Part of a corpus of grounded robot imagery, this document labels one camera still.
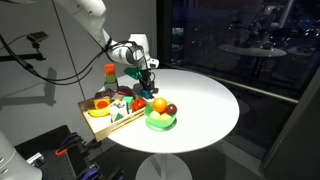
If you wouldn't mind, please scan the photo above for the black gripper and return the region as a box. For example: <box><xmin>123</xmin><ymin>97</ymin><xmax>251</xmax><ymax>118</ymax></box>
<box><xmin>139</xmin><ymin>69</ymin><xmax>159</xmax><ymax>94</ymax></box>

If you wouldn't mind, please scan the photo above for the small blue block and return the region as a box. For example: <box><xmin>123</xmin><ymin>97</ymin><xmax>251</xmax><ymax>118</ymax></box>
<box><xmin>140</xmin><ymin>89</ymin><xmax>153</xmax><ymax>99</ymax></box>

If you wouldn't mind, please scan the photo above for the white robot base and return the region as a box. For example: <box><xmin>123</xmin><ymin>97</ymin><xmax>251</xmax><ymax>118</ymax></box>
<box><xmin>0</xmin><ymin>131</ymin><xmax>42</xmax><ymax>180</ymax></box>

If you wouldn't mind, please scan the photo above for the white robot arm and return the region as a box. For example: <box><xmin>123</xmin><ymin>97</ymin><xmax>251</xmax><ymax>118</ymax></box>
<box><xmin>54</xmin><ymin>0</ymin><xmax>159</xmax><ymax>91</ymax></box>

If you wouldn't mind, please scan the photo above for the green block in tray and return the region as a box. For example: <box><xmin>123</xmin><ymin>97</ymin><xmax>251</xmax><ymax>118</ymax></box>
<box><xmin>122</xmin><ymin>96</ymin><xmax>134</xmax><ymax>105</ymax></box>

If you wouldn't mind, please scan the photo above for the magenta block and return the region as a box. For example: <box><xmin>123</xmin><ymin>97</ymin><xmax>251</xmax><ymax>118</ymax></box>
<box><xmin>117</xmin><ymin>89</ymin><xmax>133</xmax><ymax>96</ymax></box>

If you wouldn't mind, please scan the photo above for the lime green block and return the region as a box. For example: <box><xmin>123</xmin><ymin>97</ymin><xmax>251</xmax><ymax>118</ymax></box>
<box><xmin>105</xmin><ymin>75</ymin><xmax>117</xmax><ymax>83</ymax></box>

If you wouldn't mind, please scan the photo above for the orange block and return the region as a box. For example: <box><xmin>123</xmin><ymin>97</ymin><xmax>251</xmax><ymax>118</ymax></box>
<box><xmin>104</xmin><ymin>64</ymin><xmax>115</xmax><ymax>75</ymax></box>

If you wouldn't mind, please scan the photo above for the wooden tray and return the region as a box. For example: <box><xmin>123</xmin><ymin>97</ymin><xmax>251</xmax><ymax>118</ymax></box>
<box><xmin>78</xmin><ymin>98</ymin><xmax>145</xmax><ymax>142</ymax></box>

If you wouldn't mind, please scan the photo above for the orange fruit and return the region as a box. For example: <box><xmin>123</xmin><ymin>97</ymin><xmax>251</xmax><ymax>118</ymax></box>
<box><xmin>152</xmin><ymin>97</ymin><xmax>167</xmax><ymax>113</ymax></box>

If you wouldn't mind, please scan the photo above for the red tomato toy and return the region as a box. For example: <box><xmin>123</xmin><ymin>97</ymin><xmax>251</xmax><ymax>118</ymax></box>
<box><xmin>132</xmin><ymin>99</ymin><xmax>146</xmax><ymax>111</ymax></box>

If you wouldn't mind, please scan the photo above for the pale green apple toy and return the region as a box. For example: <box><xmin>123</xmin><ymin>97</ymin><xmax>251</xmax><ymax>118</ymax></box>
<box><xmin>149</xmin><ymin>111</ymin><xmax>160</xmax><ymax>120</ymax></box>

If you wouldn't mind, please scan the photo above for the dark red plum toy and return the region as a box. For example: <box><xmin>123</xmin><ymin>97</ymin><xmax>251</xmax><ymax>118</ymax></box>
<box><xmin>165</xmin><ymin>104</ymin><xmax>177</xmax><ymax>115</ymax></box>

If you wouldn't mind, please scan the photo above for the pale yellow fruit toy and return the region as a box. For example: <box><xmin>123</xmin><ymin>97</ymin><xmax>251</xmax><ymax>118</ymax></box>
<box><xmin>159</xmin><ymin>113</ymin><xmax>172</xmax><ymax>120</ymax></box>

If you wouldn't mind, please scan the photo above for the green plastic bowl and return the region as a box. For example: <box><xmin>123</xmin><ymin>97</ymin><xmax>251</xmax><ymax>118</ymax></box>
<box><xmin>144</xmin><ymin>103</ymin><xmax>176</xmax><ymax>131</ymax></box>

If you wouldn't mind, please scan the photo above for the black white patterned cube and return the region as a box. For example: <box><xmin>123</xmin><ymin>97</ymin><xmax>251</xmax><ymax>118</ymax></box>
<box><xmin>110</xmin><ymin>101</ymin><xmax>129</xmax><ymax>122</ymax></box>

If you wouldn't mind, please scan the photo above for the purple multicolour cube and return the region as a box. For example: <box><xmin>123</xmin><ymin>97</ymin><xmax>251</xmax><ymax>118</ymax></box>
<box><xmin>93</xmin><ymin>93</ymin><xmax>111</xmax><ymax>110</ymax></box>

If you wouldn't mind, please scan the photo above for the yellow banana toy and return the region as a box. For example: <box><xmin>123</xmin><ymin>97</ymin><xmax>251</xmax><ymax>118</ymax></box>
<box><xmin>88</xmin><ymin>107</ymin><xmax>110</xmax><ymax>117</ymax></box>

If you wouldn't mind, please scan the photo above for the white table pedestal base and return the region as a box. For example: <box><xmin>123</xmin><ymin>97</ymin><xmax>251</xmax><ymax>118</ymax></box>
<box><xmin>135</xmin><ymin>154</ymin><xmax>192</xmax><ymax>180</ymax></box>

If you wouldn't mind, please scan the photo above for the orange handled clamp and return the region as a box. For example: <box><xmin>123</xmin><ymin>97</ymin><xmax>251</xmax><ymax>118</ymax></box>
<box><xmin>55</xmin><ymin>132</ymin><xmax>85</xmax><ymax>156</ymax></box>

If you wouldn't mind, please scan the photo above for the purple handled clamp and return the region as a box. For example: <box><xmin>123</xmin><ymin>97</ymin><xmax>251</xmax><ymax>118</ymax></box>
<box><xmin>76</xmin><ymin>164</ymin><xmax>124</xmax><ymax>180</ymax></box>

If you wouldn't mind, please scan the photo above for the black cable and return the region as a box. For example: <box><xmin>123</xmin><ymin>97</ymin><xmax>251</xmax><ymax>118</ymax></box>
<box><xmin>0</xmin><ymin>33</ymin><xmax>111</xmax><ymax>86</ymax></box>

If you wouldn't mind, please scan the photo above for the camera on black mount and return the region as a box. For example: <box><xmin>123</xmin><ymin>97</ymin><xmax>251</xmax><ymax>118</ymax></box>
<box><xmin>1</xmin><ymin>31</ymin><xmax>48</xmax><ymax>61</ymax></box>

